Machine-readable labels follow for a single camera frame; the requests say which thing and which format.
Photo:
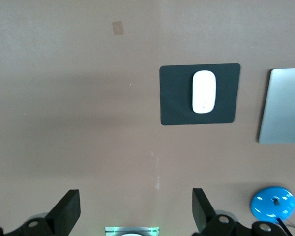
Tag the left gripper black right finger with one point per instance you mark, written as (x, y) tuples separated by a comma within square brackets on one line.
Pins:
[(204, 216)]

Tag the silver closed laptop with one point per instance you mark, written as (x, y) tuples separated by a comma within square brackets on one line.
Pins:
[(285, 110)]

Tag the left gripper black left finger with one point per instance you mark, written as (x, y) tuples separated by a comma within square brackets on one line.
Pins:
[(64, 216)]

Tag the blue desk lamp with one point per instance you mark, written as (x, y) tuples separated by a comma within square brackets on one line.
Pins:
[(263, 204)]

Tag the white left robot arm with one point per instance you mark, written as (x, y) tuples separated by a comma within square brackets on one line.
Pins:
[(131, 235)]

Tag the white computer mouse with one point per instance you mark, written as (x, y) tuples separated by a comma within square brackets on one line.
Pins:
[(204, 91)]

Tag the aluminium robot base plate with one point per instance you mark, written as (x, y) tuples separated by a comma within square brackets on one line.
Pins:
[(110, 232)]

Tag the small brown tape patch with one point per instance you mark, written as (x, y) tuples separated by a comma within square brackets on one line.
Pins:
[(118, 28)]

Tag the black square mouse pad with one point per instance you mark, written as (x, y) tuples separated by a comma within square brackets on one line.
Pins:
[(174, 103)]

